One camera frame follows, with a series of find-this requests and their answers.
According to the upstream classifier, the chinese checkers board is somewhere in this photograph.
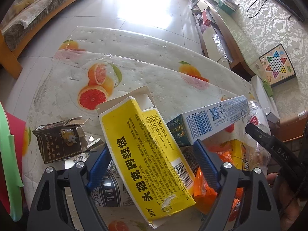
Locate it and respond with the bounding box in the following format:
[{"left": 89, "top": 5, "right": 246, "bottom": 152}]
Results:
[{"left": 259, "top": 44, "right": 296, "bottom": 87}]

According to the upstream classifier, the right hand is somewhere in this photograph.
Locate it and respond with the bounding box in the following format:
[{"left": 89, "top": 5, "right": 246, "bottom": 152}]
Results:
[{"left": 279, "top": 181, "right": 307, "bottom": 230}]

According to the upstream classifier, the clear plastic bottle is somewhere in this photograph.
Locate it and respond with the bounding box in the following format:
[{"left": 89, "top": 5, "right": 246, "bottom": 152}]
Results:
[{"left": 243, "top": 100, "right": 271, "bottom": 170}]

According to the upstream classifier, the striped wooden sofa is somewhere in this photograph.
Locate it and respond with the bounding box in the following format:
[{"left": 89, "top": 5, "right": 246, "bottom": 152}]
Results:
[{"left": 1, "top": 0, "right": 77, "bottom": 80}]

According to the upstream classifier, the yellow iced tea carton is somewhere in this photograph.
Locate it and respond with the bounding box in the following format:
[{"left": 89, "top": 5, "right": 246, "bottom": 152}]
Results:
[{"left": 230, "top": 139, "right": 251, "bottom": 171}]

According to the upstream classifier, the blue white toothpaste box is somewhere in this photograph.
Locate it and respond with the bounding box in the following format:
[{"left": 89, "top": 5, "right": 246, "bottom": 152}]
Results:
[{"left": 167, "top": 95, "right": 249, "bottom": 147}]

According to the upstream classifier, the white cardboard box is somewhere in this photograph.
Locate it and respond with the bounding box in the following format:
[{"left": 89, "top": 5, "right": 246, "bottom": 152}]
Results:
[{"left": 250, "top": 75, "right": 280, "bottom": 124}]

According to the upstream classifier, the cream plush toy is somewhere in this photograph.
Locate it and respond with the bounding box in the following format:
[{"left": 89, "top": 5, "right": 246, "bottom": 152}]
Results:
[{"left": 13, "top": 0, "right": 35, "bottom": 15}]

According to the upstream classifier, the green toy on box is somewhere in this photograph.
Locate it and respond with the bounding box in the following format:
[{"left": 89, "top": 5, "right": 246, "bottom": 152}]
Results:
[{"left": 262, "top": 79, "right": 274, "bottom": 97}]

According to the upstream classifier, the orange plastic snack bag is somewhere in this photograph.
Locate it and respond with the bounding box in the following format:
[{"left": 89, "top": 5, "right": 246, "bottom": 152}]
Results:
[{"left": 193, "top": 141, "right": 244, "bottom": 222}]

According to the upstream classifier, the orange print tablecloth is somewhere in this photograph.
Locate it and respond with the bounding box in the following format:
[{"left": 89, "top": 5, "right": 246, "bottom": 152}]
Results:
[{"left": 22, "top": 27, "right": 257, "bottom": 230}]

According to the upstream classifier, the green red trash bin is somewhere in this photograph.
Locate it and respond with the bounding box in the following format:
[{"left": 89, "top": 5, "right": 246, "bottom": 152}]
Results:
[{"left": 1, "top": 106, "right": 26, "bottom": 222}]

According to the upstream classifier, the long tv cabinet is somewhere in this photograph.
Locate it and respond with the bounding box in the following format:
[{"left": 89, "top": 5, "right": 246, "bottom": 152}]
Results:
[{"left": 192, "top": 0, "right": 258, "bottom": 81}]

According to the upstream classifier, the yellow medicine box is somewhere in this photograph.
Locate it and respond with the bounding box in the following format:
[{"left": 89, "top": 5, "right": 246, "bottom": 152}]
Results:
[{"left": 96, "top": 86, "right": 195, "bottom": 228}]

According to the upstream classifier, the patterned paper coffee cup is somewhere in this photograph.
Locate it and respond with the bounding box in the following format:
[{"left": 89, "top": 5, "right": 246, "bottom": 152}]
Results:
[{"left": 91, "top": 161, "right": 134, "bottom": 207}]

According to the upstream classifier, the black cigarette box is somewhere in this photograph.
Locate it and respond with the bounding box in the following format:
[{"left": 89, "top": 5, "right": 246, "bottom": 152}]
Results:
[{"left": 32, "top": 116, "right": 88, "bottom": 164}]

